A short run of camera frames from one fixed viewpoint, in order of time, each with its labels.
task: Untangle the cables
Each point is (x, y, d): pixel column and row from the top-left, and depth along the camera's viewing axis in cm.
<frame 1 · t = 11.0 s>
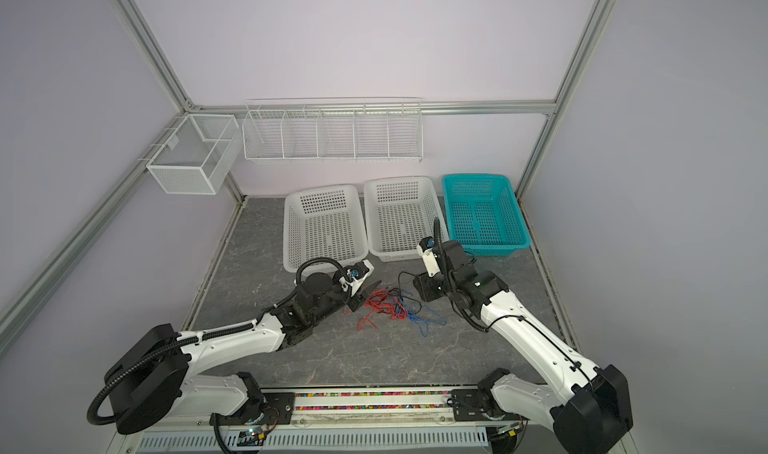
left hand: (372, 276, 79), fingers open
right hand: (422, 281, 79), fingers open
white plastic basket left: (323, 222, 114), on the table
white plastic basket middle: (398, 213, 117), on the table
teal plastic basket: (483, 213, 118), on the table

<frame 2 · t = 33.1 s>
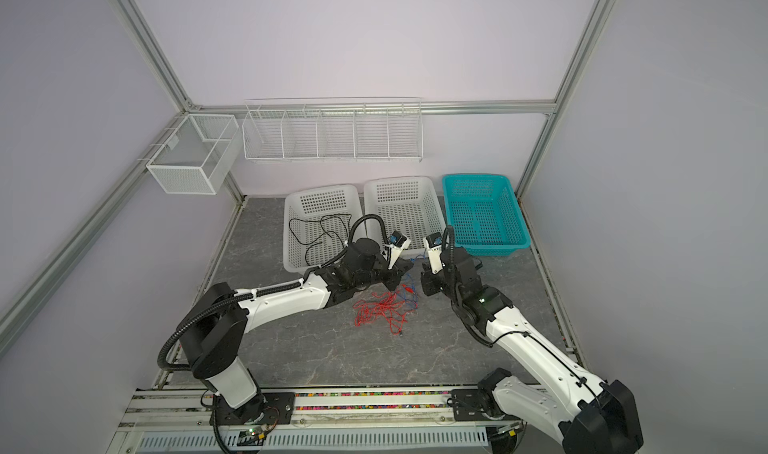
left hand: (411, 267, 81), fingers closed
right hand: (425, 266, 79), fingers closed
the named things where they were.

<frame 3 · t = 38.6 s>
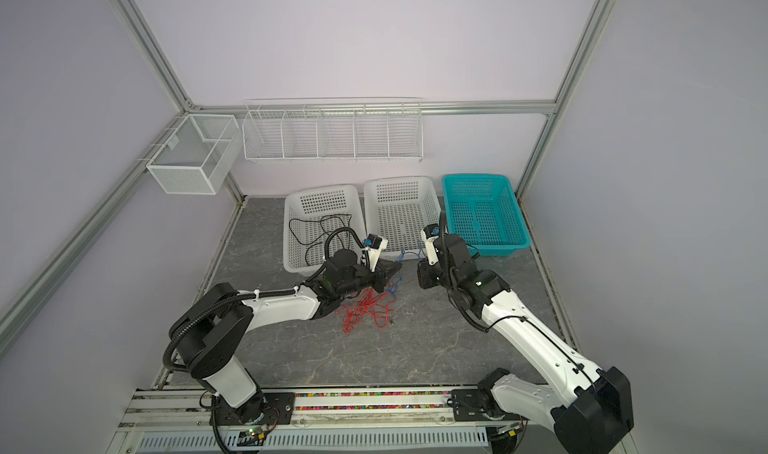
left hand: (400, 268, 83), fingers closed
right hand: (423, 263, 79), fingers closed
the named things where they were.

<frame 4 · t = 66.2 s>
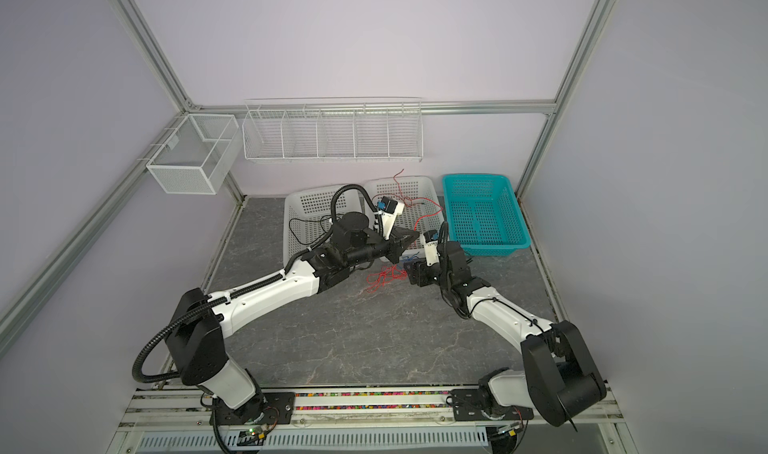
left hand: (419, 239, 73), fingers closed
right hand: (415, 264, 87), fingers open
the named things where they were.

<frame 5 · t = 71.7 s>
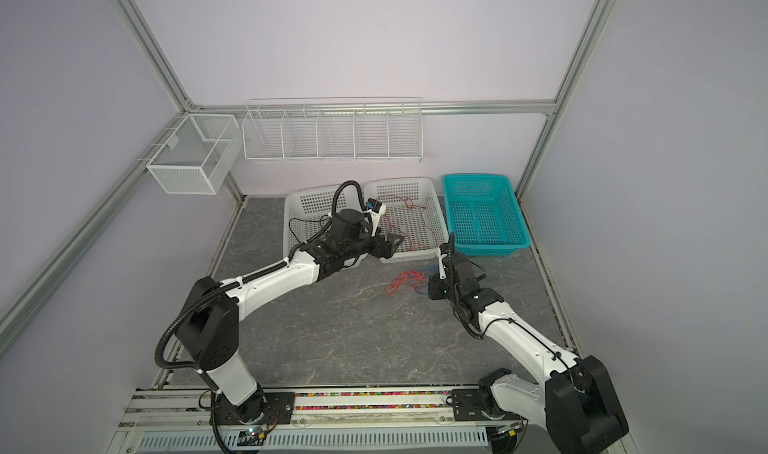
left hand: (393, 237, 83), fingers open
right hand: (435, 278, 86), fingers closed
the named things where they were.

